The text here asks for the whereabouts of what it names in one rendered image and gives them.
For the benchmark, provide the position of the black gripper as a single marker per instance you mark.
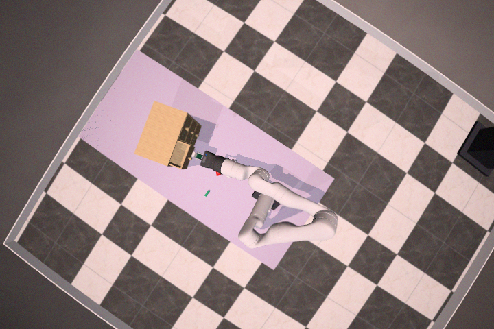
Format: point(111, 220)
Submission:
point(219, 164)

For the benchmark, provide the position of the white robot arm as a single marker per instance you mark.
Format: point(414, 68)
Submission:
point(323, 226)

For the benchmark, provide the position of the small wooden chest of drawers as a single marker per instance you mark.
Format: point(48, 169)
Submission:
point(161, 132)

